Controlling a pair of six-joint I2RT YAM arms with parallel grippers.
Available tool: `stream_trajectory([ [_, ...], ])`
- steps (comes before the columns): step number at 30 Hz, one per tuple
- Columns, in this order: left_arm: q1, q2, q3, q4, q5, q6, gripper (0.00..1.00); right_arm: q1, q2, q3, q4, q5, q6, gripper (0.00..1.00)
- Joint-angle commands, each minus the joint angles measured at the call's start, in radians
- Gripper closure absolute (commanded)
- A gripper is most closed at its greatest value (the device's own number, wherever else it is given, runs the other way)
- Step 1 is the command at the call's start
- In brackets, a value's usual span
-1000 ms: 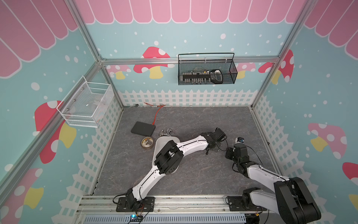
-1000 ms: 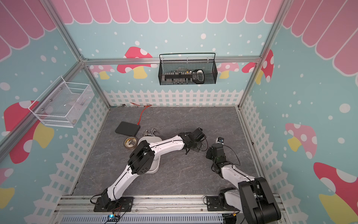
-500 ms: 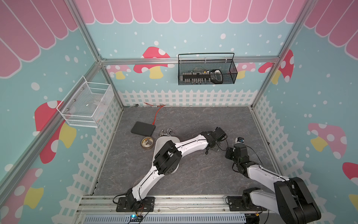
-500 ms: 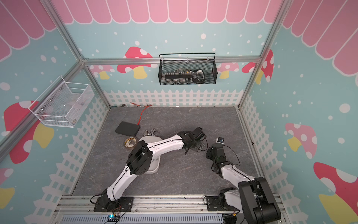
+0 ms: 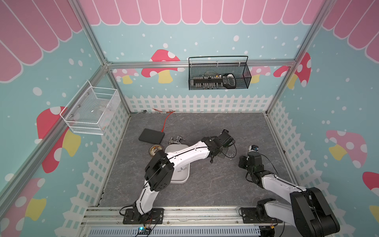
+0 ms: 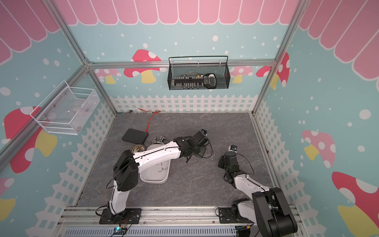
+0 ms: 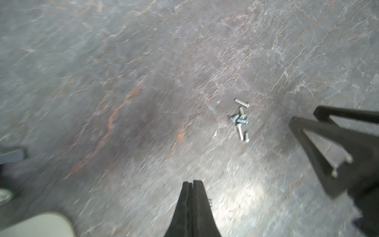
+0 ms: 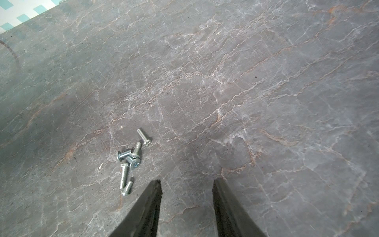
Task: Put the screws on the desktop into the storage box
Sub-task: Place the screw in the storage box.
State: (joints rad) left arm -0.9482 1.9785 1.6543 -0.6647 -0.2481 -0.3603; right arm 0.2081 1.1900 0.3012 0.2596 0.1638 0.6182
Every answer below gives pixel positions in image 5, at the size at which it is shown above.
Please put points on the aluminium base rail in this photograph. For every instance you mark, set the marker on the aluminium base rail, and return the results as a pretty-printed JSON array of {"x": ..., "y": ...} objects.
[{"x": 207, "y": 221}]

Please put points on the black wire mesh basket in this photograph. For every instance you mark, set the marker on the black wire mesh basket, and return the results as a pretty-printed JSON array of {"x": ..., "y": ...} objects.
[{"x": 214, "y": 65}]

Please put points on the black power strip in basket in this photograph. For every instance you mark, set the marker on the black power strip in basket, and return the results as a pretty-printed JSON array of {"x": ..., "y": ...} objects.
[{"x": 227, "y": 81}]

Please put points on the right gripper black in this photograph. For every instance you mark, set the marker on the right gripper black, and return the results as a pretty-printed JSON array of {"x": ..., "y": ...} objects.
[{"x": 242, "y": 161}]

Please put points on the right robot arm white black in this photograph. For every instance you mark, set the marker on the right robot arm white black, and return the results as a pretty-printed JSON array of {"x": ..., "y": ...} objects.
[{"x": 306, "y": 208}]

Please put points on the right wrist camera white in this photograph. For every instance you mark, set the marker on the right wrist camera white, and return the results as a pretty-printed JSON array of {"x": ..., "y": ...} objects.
[{"x": 253, "y": 148}]

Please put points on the white wire mesh basket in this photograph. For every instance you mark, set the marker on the white wire mesh basket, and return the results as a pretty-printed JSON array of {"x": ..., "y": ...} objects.
[{"x": 92, "y": 109}]

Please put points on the white plastic storage box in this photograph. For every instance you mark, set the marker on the white plastic storage box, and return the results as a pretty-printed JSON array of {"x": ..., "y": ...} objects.
[{"x": 180, "y": 175}]

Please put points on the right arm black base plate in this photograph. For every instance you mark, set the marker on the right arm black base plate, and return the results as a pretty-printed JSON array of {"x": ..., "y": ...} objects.
[{"x": 250, "y": 215}]

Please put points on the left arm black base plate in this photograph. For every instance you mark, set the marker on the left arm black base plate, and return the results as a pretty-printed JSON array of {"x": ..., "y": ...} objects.
[{"x": 132, "y": 216}]

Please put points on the green lit circuit board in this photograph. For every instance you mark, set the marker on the green lit circuit board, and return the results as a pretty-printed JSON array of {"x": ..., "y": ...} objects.
[{"x": 144, "y": 231}]

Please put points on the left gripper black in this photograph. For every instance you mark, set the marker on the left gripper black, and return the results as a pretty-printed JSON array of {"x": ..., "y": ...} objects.
[{"x": 222, "y": 153}]

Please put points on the tape roll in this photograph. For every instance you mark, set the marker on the tape roll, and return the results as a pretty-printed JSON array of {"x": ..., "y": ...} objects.
[{"x": 154, "y": 149}]

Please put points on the black flat pad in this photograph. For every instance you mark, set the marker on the black flat pad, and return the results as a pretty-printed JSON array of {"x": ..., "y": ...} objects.
[{"x": 151, "y": 136}]

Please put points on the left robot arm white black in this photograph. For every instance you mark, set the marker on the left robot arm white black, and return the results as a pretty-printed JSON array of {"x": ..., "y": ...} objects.
[{"x": 161, "y": 168}]

